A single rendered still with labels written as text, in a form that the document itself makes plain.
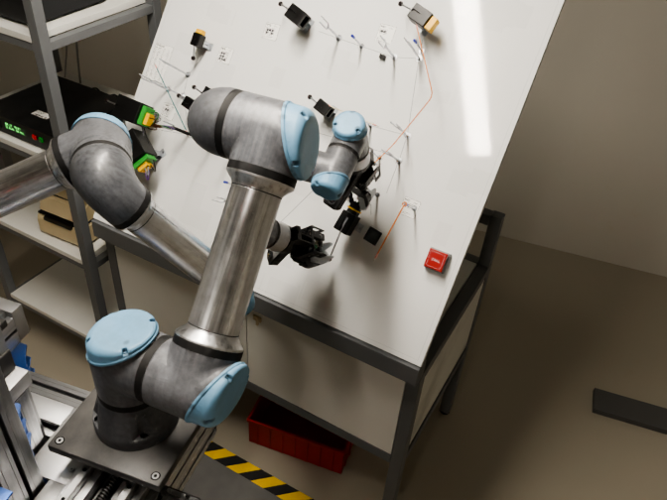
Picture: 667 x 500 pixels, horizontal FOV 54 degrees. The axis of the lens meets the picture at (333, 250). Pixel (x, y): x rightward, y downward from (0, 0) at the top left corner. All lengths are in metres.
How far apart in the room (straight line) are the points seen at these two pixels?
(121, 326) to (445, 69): 1.12
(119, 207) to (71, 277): 1.81
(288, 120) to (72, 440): 0.68
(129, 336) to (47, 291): 1.93
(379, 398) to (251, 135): 1.14
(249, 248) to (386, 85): 0.94
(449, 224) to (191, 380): 0.93
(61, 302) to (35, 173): 1.59
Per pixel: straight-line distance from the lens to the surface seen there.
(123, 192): 1.26
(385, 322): 1.78
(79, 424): 1.30
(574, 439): 2.90
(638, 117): 3.43
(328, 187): 1.40
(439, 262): 1.71
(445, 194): 1.76
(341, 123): 1.45
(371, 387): 1.97
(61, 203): 2.49
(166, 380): 1.06
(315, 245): 1.63
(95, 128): 1.36
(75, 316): 2.86
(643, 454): 2.98
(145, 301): 2.41
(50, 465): 1.38
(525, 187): 3.62
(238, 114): 1.05
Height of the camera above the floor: 2.17
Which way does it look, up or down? 38 degrees down
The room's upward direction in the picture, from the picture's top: 5 degrees clockwise
